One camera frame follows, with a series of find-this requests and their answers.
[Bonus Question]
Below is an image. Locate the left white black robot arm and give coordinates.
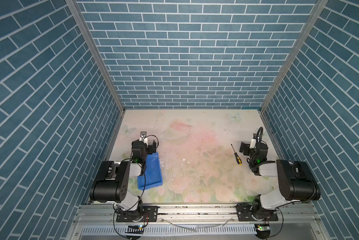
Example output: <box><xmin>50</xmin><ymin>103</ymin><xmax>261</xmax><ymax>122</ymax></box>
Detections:
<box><xmin>89</xmin><ymin>137</ymin><xmax>159</xmax><ymax>215</ymax></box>

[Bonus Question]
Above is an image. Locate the white vented cable duct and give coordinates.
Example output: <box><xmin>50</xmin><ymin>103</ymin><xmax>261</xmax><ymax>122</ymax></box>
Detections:
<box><xmin>81</xmin><ymin>224</ymin><xmax>257</xmax><ymax>237</ymax></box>

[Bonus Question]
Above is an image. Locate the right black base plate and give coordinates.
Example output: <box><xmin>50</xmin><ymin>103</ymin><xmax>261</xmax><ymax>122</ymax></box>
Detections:
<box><xmin>235</xmin><ymin>204</ymin><xmax>278</xmax><ymax>222</ymax></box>

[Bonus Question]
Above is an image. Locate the clear cable tie on rail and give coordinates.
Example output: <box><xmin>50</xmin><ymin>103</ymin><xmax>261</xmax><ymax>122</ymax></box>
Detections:
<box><xmin>161</xmin><ymin>218</ymin><xmax>233</xmax><ymax>233</ymax></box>

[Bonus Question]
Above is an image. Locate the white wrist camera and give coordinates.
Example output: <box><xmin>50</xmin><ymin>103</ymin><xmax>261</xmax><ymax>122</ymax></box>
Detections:
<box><xmin>139</xmin><ymin>132</ymin><xmax>147</xmax><ymax>143</ymax></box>
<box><xmin>249</xmin><ymin>139</ymin><xmax>256</xmax><ymax>149</ymax></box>

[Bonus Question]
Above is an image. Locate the aluminium mounting rail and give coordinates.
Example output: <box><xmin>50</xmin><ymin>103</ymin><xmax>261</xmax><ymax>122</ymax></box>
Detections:
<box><xmin>67</xmin><ymin>203</ymin><xmax>329</xmax><ymax>240</ymax></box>

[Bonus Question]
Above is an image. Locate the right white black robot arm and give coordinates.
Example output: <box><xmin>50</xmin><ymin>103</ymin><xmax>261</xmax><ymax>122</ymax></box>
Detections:
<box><xmin>239</xmin><ymin>140</ymin><xmax>321</xmax><ymax>220</ymax></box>

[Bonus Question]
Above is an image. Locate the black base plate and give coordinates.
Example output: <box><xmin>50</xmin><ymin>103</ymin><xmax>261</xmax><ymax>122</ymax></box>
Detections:
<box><xmin>235</xmin><ymin>204</ymin><xmax>278</xmax><ymax>222</ymax></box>
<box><xmin>115</xmin><ymin>206</ymin><xmax>159</xmax><ymax>223</ymax></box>

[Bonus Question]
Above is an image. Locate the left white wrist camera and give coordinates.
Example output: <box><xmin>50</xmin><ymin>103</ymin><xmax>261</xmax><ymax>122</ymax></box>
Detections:
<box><xmin>139</xmin><ymin>132</ymin><xmax>147</xmax><ymax>143</ymax></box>

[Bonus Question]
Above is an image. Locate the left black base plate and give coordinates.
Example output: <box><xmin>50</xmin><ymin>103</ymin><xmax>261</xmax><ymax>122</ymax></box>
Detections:
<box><xmin>115</xmin><ymin>206</ymin><xmax>159</xmax><ymax>223</ymax></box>

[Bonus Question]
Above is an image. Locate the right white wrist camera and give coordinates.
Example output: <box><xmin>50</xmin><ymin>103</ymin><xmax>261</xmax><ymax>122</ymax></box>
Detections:
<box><xmin>249</xmin><ymin>139</ymin><xmax>256</xmax><ymax>149</ymax></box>

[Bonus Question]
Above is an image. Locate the blue plastic bin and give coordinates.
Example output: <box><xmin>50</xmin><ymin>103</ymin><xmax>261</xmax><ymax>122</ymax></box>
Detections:
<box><xmin>138</xmin><ymin>153</ymin><xmax>163</xmax><ymax>191</ymax></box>

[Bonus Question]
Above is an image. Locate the black yellow handled screwdriver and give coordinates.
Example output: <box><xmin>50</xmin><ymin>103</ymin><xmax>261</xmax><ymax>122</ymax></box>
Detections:
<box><xmin>231</xmin><ymin>144</ymin><xmax>242</xmax><ymax>165</ymax></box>

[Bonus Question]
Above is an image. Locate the right green circuit board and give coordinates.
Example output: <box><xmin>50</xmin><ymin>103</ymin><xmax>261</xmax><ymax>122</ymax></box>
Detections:
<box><xmin>256</xmin><ymin>224</ymin><xmax>271</xmax><ymax>232</ymax></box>

